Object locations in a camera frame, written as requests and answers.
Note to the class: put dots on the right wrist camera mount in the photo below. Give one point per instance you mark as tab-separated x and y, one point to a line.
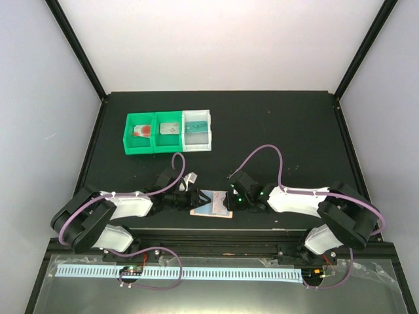
232	179

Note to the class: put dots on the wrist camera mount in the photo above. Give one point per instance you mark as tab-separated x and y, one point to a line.
232	179
187	181

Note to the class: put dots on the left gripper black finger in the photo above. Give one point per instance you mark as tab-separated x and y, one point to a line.
202	196
206	206

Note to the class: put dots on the black frame post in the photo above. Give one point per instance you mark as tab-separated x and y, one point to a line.
75	44
371	35

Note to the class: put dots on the left green plastic bin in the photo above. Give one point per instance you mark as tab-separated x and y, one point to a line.
137	145

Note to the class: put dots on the white floral card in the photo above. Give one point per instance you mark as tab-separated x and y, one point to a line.
169	128
217	203

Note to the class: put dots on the white translucent plastic bin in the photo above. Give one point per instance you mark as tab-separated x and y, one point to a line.
199	142

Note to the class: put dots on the right small circuit board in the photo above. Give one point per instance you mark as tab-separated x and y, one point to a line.
313	273

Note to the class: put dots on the white floral card in bin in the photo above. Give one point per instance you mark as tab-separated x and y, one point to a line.
169	128

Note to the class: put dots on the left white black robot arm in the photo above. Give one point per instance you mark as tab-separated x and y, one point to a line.
84	222

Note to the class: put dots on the green plastic bin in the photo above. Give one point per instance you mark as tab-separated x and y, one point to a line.
167	143
137	145

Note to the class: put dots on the middle green plastic bin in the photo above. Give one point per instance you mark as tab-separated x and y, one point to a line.
167	143

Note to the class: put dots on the right black frame post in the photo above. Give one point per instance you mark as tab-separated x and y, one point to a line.
371	35

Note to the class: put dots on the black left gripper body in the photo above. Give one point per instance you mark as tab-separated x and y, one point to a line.
182	202

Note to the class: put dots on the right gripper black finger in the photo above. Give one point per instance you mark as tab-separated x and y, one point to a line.
227	195
226	203

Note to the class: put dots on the small circuit board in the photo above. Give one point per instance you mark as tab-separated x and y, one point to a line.
313	273
131	271

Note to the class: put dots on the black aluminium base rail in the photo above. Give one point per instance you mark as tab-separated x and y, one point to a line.
235	243

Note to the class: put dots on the left black frame post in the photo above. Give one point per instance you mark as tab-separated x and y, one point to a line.
75	44

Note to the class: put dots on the left small circuit board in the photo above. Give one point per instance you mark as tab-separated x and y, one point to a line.
131	271

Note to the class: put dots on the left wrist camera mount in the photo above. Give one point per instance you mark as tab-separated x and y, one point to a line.
187	181

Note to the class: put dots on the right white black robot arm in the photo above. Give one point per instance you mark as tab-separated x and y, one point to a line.
348	219

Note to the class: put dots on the light blue slotted cable duct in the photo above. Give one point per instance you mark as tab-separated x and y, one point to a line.
185	273

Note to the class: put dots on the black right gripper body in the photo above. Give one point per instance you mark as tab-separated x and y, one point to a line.
241	204

